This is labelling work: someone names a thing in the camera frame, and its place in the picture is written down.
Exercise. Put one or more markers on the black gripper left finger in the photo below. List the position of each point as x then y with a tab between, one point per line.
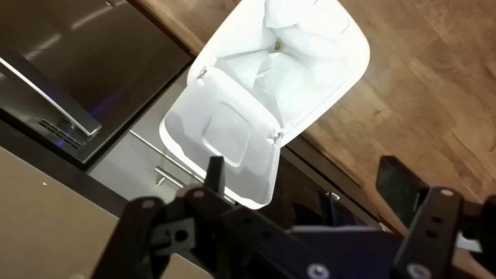
142	227

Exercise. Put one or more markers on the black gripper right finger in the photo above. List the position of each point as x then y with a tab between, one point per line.
432	233

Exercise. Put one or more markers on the white bin lid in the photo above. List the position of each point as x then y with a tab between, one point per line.
227	129

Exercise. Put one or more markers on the white plastic trash bin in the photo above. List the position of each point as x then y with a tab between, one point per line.
216	48

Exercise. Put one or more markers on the white bin liner bag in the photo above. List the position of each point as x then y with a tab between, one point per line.
304	67

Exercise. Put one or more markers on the grey drawer cabinet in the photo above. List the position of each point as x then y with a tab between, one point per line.
134	160

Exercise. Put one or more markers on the stainless steel dishwasher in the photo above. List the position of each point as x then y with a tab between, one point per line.
118	56

